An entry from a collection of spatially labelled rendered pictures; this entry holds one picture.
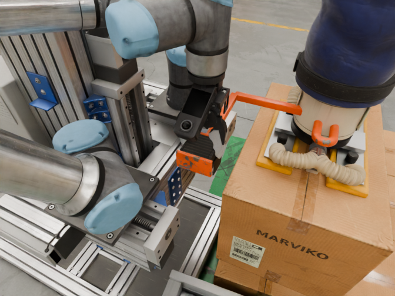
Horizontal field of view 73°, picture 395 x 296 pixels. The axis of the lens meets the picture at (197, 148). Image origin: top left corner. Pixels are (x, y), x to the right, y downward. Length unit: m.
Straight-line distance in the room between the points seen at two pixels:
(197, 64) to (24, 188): 0.33
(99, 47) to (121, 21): 0.39
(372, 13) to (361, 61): 0.09
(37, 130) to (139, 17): 0.76
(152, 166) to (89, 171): 0.47
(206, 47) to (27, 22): 0.26
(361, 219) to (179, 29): 0.60
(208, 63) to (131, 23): 0.15
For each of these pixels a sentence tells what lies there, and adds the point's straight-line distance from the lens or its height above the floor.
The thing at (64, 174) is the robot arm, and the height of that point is 1.32.
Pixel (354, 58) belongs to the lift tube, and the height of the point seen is 1.39.
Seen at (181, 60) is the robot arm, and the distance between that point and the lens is 0.93.
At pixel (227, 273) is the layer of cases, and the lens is 1.18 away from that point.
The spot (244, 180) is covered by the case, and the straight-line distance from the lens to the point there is 0.75.
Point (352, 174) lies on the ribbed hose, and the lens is 0.74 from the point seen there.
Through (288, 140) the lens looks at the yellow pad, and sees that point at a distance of 0.85.
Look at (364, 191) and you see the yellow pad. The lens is 0.81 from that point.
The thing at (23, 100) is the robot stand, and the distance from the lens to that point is 1.02.
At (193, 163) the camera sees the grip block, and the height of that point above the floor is 1.21.
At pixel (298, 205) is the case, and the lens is 0.73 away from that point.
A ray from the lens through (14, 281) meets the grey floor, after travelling 2.04.
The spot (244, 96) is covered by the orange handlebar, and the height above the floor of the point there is 1.21.
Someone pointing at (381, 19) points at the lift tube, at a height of 1.47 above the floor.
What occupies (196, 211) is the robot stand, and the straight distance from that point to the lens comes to 1.70.
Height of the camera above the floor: 1.65
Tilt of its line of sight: 45 degrees down
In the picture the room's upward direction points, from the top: straight up
